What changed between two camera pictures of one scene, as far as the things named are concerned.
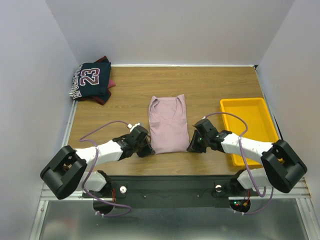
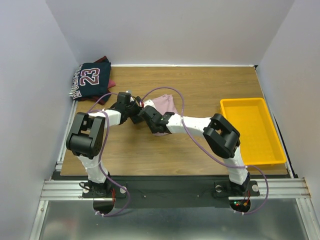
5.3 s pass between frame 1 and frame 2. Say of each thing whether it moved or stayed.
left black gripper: moved
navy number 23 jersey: stayed
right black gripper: moved
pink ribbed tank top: moved
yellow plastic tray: stayed
